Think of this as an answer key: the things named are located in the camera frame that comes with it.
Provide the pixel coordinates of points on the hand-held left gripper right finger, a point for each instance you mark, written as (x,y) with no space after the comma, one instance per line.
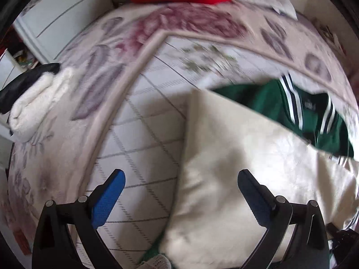
(256,200)

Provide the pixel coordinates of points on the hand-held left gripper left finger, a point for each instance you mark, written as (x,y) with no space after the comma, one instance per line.
(109,197)

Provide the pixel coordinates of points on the green varsity jacket cream sleeves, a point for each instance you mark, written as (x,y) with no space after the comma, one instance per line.
(224,145)

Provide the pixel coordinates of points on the white mesh slipper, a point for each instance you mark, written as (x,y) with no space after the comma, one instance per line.
(157,262)

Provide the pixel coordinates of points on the white fluffy folded garment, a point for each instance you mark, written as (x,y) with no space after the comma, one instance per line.
(33,101)

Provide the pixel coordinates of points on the black garment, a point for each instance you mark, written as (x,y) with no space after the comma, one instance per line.
(16,85)

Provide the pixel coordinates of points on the white wardrobe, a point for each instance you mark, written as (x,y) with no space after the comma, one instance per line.
(61,14)

